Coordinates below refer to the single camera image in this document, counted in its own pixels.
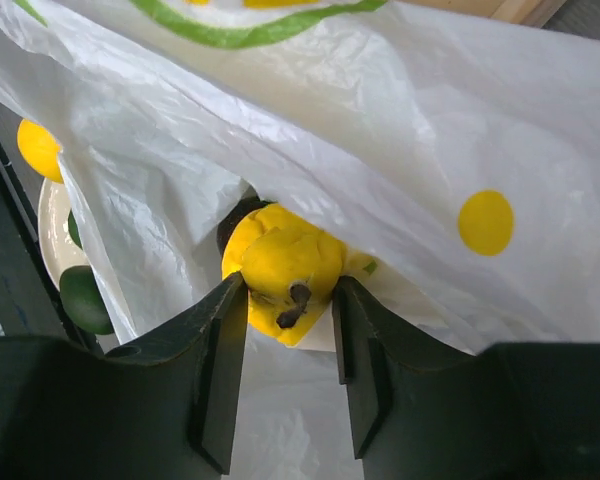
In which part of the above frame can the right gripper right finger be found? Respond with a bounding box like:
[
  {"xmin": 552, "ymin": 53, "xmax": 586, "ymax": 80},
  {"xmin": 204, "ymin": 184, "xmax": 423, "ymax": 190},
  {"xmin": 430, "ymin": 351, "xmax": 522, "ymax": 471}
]
[{"xmin": 332, "ymin": 277, "xmax": 600, "ymax": 479}]

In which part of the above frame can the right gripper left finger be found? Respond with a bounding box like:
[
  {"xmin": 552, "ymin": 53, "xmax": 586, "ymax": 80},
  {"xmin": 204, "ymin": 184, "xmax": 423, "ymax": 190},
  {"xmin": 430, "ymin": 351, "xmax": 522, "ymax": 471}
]
[{"xmin": 0, "ymin": 274, "xmax": 247, "ymax": 479}]

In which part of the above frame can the green fake avocado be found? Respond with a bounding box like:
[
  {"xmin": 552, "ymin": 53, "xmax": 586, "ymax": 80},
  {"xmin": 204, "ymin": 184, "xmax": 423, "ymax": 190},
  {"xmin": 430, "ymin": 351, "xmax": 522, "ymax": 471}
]
[{"xmin": 59, "ymin": 265, "xmax": 114, "ymax": 335}]

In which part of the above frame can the green fake fruit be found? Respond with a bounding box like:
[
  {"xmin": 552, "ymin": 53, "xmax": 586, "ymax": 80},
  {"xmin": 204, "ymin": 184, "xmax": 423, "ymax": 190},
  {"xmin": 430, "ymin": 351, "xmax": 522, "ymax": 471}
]
[{"xmin": 67, "ymin": 210, "xmax": 83, "ymax": 249}]

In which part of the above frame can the white plastic bag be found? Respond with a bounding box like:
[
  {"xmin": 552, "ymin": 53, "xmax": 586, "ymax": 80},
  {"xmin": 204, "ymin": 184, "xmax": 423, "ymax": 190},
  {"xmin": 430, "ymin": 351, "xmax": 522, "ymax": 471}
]
[{"xmin": 0, "ymin": 1, "xmax": 600, "ymax": 478}]

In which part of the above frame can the yellow fake lemon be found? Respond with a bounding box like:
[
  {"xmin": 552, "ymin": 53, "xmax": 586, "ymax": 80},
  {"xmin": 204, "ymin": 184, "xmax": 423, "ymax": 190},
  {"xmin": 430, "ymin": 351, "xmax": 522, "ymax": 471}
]
[{"xmin": 17, "ymin": 119, "xmax": 63, "ymax": 184}]

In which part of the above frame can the blue cream ceramic plate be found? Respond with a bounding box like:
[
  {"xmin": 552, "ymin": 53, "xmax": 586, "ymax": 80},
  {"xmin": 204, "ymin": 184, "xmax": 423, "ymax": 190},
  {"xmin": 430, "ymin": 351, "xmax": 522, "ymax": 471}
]
[{"xmin": 37, "ymin": 179, "xmax": 88, "ymax": 289}]

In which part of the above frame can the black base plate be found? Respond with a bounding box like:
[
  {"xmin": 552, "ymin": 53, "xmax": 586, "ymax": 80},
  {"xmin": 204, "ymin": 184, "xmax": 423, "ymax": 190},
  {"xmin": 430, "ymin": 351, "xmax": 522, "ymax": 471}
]
[{"xmin": 0, "ymin": 142, "xmax": 102, "ymax": 353}]

